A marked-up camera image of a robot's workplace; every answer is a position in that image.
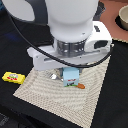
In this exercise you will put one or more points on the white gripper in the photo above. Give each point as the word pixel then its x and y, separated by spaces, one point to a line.
pixel 85 54

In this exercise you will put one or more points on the light blue milk carton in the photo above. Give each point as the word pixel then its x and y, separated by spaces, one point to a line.
pixel 71 71

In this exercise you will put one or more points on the yellow butter box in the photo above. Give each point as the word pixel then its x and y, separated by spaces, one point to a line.
pixel 13 77

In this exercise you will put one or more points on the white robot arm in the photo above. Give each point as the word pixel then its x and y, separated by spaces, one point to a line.
pixel 78 40

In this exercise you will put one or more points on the large grey pot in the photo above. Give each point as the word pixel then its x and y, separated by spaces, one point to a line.
pixel 100 10

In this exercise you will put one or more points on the pink stove mat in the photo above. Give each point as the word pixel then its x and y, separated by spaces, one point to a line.
pixel 108 18

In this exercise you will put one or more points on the woven beige placemat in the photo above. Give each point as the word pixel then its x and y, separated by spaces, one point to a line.
pixel 70 103

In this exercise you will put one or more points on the fork with wooden handle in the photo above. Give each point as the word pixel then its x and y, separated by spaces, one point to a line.
pixel 80 86

